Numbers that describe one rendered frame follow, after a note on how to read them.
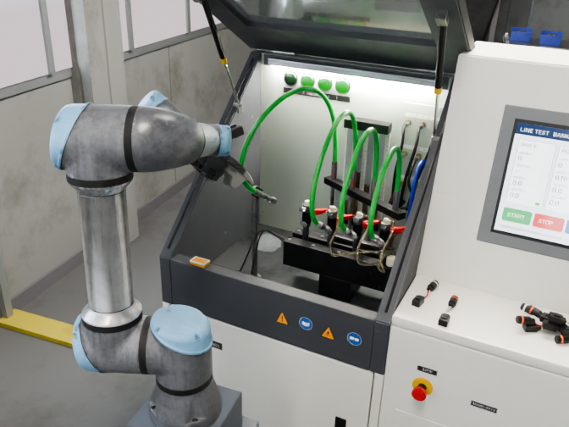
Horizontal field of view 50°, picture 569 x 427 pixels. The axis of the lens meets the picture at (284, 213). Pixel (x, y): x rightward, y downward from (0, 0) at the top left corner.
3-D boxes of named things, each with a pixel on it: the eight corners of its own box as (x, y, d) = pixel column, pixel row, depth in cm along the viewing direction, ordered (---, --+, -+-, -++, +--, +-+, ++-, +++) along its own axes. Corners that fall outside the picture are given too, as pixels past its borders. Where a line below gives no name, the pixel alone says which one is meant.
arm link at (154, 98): (130, 119, 148) (138, 99, 154) (164, 146, 153) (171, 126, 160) (151, 101, 144) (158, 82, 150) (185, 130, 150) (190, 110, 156)
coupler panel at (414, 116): (389, 199, 192) (400, 103, 179) (392, 196, 195) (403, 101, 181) (429, 207, 187) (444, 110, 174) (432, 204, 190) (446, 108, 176)
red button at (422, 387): (406, 400, 150) (409, 384, 148) (411, 390, 153) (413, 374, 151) (427, 407, 148) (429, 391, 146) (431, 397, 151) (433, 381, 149)
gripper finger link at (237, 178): (242, 196, 166) (217, 176, 162) (255, 180, 167) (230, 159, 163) (246, 198, 163) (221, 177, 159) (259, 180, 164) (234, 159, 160)
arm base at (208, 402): (201, 443, 120) (199, 405, 116) (135, 422, 125) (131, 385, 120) (233, 394, 133) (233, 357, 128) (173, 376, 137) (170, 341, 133)
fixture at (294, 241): (282, 283, 187) (283, 240, 180) (295, 268, 195) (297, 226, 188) (388, 314, 173) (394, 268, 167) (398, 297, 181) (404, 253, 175)
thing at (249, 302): (173, 305, 182) (169, 258, 175) (181, 298, 185) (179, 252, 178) (368, 371, 157) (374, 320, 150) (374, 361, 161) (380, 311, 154)
